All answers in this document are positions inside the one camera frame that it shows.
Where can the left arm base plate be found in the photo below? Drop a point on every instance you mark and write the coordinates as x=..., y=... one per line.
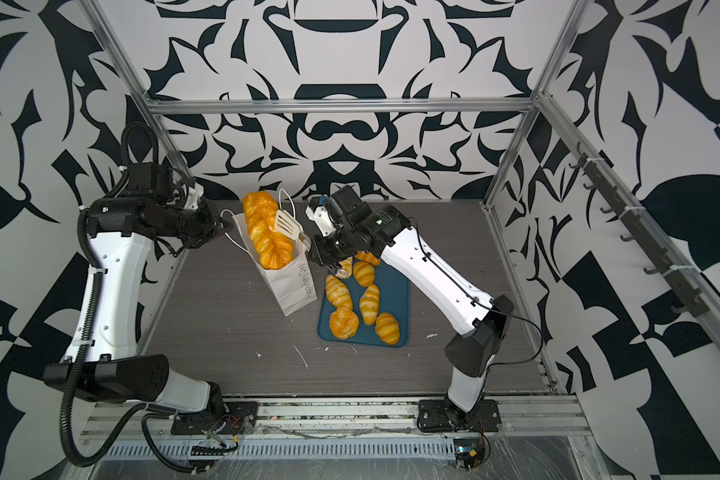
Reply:
x=216, y=417

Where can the croissant left middle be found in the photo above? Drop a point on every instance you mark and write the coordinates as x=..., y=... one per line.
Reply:
x=337, y=293

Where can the round flaky pastry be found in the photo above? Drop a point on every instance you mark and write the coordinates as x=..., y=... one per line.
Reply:
x=343, y=323

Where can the small round striped bun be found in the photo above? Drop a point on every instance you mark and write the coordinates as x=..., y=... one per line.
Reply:
x=364, y=273

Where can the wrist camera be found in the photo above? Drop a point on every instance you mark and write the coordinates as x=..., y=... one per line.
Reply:
x=156, y=183
x=338, y=214

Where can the metal tongs white tips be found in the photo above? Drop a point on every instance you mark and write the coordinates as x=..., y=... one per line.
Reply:
x=287, y=225

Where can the croissant top of tray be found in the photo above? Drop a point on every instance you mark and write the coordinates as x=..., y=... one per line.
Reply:
x=368, y=258

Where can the small striped bread top left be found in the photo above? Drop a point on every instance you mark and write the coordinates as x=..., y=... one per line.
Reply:
x=345, y=269

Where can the white paper bag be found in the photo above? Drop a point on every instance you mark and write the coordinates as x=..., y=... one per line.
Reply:
x=292, y=286

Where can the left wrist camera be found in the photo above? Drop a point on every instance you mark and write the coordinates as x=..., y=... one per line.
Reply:
x=156, y=183

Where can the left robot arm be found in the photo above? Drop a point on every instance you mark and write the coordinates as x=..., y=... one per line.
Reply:
x=101, y=364

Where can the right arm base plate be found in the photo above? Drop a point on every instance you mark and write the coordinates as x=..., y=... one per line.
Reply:
x=459, y=415

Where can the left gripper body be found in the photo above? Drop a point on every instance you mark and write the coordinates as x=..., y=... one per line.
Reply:
x=195, y=225

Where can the teal tray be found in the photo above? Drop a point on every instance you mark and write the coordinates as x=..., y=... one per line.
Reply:
x=394, y=299

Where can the wall hook rail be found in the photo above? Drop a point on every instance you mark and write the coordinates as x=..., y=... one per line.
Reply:
x=645, y=232

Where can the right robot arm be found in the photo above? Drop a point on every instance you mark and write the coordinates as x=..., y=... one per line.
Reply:
x=479, y=320

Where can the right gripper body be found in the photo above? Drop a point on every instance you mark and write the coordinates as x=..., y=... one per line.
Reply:
x=338, y=246

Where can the striped bun bottom right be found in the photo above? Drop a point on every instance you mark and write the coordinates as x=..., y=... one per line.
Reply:
x=387, y=328

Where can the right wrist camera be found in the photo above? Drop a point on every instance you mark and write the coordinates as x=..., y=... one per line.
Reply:
x=338, y=214

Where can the small circuit board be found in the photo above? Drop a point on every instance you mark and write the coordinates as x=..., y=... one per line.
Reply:
x=471, y=455

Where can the croissant centre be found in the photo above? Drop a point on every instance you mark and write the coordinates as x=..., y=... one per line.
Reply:
x=370, y=304

